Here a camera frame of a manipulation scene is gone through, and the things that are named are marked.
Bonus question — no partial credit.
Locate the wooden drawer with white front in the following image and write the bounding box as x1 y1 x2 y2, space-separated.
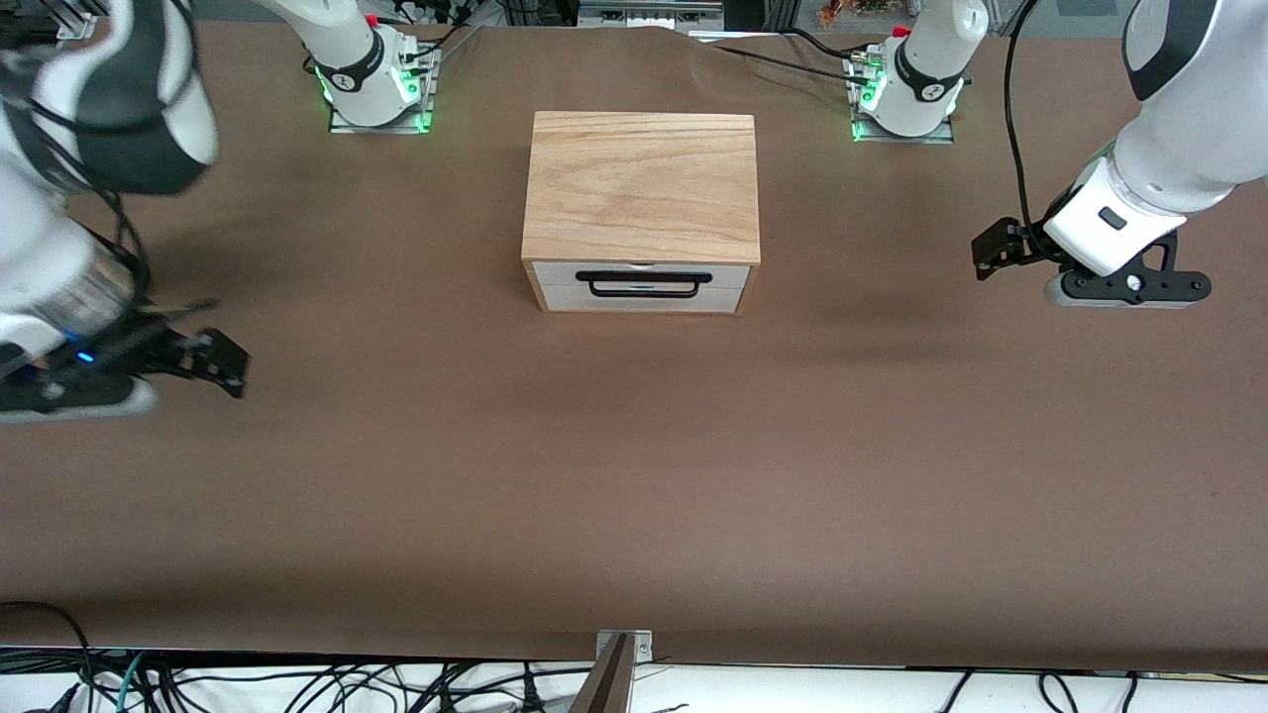
533 261 752 315

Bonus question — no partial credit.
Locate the black metal drawer handle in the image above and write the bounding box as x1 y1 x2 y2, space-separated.
576 270 714 299

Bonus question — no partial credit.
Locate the brown table cover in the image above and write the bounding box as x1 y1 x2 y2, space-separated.
0 18 1268 670

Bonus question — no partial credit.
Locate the light wooden cabinet box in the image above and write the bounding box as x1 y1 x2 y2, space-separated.
521 112 763 316

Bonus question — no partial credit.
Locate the grey device box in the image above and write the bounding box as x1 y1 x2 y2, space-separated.
578 0 725 31

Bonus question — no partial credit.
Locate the grey metal wedge bar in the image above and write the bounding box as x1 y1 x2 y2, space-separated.
568 634 635 713

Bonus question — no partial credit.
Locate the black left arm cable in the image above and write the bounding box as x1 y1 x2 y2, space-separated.
1004 0 1041 258

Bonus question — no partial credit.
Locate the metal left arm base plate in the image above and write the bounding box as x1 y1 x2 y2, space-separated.
845 54 957 147

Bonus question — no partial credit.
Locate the black cable on table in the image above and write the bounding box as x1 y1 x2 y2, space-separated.
708 40 878 90

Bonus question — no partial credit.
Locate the black looped floor cable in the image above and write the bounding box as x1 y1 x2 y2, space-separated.
0 600 97 713

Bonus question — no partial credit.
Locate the teal cable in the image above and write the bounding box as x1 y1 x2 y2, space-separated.
114 652 150 713

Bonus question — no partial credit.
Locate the aluminium corner bracket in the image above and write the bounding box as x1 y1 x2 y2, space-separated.
45 0 108 39

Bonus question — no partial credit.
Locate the small metal bracket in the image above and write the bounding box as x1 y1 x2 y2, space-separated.
594 630 655 664

